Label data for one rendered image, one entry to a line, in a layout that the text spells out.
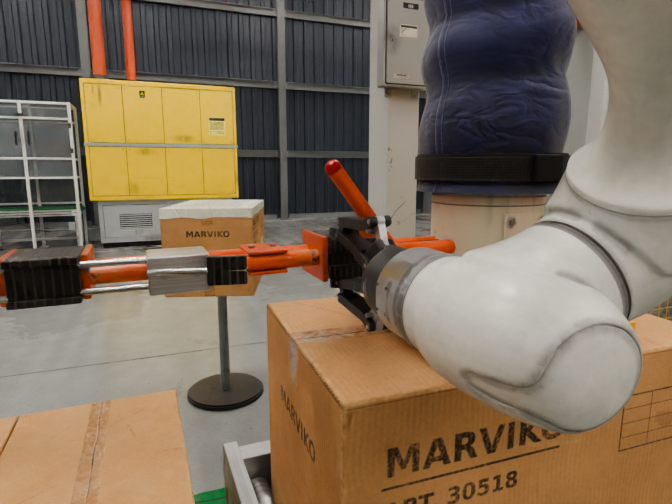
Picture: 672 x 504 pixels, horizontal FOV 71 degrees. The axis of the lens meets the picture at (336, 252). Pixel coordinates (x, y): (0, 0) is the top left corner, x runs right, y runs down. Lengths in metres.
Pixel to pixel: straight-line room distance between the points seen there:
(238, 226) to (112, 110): 5.91
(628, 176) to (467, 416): 0.34
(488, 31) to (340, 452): 0.54
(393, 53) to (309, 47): 10.29
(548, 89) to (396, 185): 1.12
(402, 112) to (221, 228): 0.93
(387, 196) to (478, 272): 1.42
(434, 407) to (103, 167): 7.48
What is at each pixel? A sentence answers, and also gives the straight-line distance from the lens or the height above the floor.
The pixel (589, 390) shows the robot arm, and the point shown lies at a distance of 0.31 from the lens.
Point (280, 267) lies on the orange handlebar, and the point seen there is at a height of 1.07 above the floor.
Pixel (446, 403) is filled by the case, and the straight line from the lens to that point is 0.58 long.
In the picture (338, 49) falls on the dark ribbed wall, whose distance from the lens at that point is 12.25.
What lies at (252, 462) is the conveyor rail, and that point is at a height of 0.58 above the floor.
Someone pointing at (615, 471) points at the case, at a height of 0.77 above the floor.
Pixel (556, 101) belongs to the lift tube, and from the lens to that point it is 0.71.
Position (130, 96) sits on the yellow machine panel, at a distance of 7.91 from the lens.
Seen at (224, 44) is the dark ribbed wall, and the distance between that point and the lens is 11.53.
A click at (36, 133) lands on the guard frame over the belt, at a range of 7.94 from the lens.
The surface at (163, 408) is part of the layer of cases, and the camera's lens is 1.44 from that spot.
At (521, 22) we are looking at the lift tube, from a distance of 0.70.
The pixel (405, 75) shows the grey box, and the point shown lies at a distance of 1.75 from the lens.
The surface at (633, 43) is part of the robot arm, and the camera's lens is 0.31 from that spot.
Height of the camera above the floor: 1.19
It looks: 10 degrees down
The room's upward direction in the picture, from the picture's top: straight up
